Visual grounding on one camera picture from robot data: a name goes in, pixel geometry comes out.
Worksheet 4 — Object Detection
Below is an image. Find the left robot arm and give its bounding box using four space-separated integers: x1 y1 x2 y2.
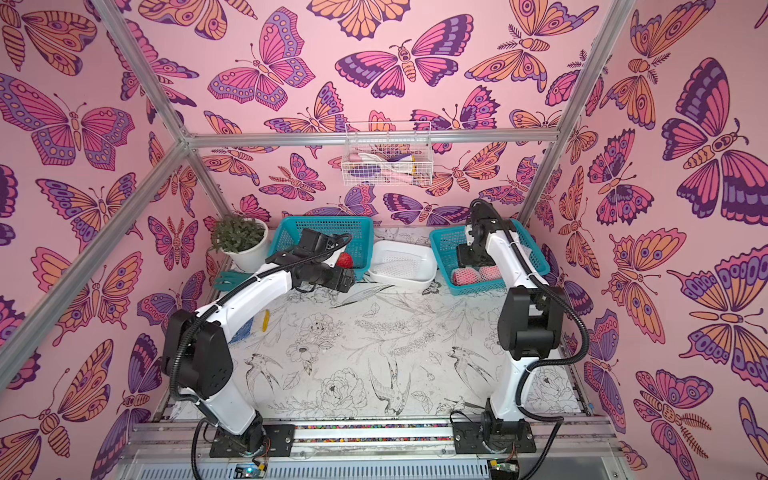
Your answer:
163 261 356 451

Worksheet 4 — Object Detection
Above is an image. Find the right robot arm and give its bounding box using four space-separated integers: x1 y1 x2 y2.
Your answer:
457 199 590 438

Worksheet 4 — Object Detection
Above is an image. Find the left teal plastic basket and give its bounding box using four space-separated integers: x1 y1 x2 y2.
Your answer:
268 216 374 282

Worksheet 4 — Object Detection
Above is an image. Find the teal plastic basket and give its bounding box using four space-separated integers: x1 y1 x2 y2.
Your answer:
429 218 551 296
268 216 374 282

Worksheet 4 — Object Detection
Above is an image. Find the right teal plastic basket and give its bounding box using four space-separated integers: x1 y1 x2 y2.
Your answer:
429 218 551 296

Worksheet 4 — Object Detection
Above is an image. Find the potted green plant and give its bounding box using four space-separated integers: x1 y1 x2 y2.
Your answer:
211 215 269 273

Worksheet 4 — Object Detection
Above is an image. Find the green garden glove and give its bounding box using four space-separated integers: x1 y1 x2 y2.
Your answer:
213 270 258 292

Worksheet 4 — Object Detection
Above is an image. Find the blue dotted work glove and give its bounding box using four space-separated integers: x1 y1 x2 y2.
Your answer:
229 319 253 344

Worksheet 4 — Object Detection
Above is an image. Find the white plastic tray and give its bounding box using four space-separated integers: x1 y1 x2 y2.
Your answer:
365 240 438 290

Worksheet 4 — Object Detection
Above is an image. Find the white wire wall basket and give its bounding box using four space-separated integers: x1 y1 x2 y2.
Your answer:
339 120 434 188

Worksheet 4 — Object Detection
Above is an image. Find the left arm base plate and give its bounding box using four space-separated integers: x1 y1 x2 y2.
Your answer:
209 424 296 459

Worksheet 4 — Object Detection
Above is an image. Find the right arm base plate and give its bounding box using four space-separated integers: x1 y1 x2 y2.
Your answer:
452 420 537 455

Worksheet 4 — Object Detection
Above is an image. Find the aluminium front rail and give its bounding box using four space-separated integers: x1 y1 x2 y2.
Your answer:
111 416 634 479

